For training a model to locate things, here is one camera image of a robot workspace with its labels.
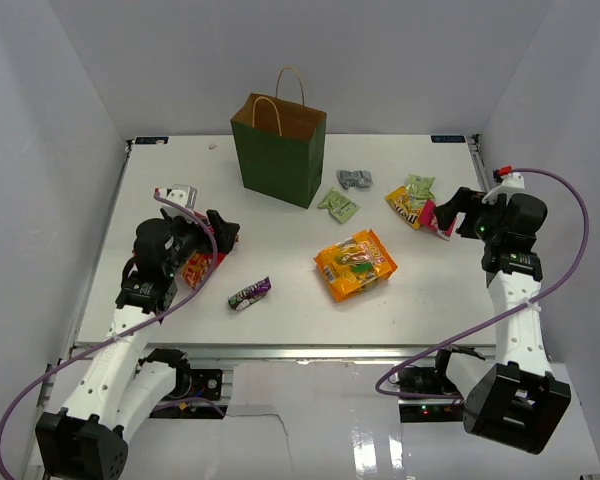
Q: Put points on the green paper bag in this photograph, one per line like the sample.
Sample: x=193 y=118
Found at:
x=280 y=148

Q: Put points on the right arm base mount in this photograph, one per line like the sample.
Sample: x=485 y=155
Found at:
x=437 y=407

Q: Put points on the blue label right corner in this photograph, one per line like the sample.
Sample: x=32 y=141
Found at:
x=448 y=139

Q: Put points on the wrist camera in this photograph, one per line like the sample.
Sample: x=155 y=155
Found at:
x=508 y=183
x=182 y=195

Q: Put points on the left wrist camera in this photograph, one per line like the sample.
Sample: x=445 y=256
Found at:
x=182 y=195

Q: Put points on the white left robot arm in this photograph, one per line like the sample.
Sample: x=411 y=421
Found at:
x=88 y=438

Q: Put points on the blue label corner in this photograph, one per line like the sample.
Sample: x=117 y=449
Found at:
x=156 y=140
x=448 y=139

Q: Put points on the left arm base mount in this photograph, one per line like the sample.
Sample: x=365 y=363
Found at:
x=198 y=395

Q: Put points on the grey snack packet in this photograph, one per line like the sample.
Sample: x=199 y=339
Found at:
x=361 y=179

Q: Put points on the red snack bag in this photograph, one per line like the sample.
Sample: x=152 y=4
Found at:
x=196 y=267

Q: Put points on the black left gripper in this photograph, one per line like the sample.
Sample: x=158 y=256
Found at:
x=224 y=232

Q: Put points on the light green snack packet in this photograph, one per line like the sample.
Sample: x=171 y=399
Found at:
x=338 y=205

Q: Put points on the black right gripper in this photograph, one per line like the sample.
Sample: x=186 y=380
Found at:
x=467 y=201

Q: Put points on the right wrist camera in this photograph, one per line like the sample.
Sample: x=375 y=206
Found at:
x=508 y=183

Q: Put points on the yellow M&M's bag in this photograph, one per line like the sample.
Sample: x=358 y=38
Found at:
x=407 y=206

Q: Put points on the purple candy wrapper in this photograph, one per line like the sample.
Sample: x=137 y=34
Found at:
x=250 y=295

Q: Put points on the pink candy packet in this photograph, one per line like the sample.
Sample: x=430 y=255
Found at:
x=429 y=221

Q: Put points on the blue label left corner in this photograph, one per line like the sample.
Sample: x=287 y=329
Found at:
x=156 y=140

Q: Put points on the orange candy bag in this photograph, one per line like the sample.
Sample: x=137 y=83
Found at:
x=355 y=265

